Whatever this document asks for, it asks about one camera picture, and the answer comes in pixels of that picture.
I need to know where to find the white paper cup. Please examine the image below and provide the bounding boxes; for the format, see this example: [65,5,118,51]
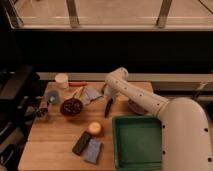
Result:
[55,73,69,89]

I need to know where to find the small dark metal cup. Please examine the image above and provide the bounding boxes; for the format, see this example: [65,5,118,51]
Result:
[36,108,49,122]

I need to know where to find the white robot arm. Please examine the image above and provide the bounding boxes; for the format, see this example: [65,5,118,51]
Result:
[105,67,213,171]

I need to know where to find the wooden spoon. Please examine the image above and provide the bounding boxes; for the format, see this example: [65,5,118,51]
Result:
[68,87,84,99]

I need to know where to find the yellow round fruit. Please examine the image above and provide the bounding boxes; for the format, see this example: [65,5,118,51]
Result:
[88,122,102,135]

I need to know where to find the dark red bowl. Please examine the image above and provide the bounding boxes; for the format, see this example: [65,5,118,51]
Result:
[60,98,83,116]

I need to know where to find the black rectangular block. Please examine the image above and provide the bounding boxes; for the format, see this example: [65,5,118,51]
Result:
[72,131,91,155]

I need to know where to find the blue grey cloth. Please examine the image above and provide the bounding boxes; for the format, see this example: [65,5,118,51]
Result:
[81,86,102,105]

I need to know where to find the orange carrot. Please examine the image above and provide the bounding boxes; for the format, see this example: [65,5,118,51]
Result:
[69,82,87,87]

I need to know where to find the blue sponge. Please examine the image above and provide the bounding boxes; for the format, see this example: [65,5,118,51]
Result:
[84,139,102,164]

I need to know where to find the window frame rail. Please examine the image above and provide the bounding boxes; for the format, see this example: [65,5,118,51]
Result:
[9,0,213,31]

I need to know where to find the light blue small cup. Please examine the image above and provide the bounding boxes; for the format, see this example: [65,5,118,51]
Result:
[47,90,60,105]

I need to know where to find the black brush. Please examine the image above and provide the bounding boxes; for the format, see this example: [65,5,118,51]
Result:
[104,98,113,118]

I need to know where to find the purple bowl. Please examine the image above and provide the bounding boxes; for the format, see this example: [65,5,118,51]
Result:
[128,99,147,115]

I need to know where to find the green plastic tray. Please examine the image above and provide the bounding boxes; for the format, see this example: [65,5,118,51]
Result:
[112,116,162,171]

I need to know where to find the black side equipment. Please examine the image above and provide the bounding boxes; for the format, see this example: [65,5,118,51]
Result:
[0,66,40,171]

